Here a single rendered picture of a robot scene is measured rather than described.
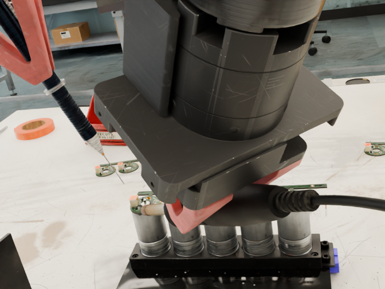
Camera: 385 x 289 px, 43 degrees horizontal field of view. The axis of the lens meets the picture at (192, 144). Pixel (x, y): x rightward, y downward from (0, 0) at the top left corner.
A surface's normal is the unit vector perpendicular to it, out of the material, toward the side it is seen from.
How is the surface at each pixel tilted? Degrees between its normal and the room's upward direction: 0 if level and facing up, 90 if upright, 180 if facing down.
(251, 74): 115
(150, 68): 90
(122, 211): 0
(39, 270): 0
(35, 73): 100
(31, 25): 109
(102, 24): 90
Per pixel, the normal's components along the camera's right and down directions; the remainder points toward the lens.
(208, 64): -0.47, 0.61
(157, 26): -0.82, 0.35
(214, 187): 0.56, 0.66
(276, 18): 0.20, 0.74
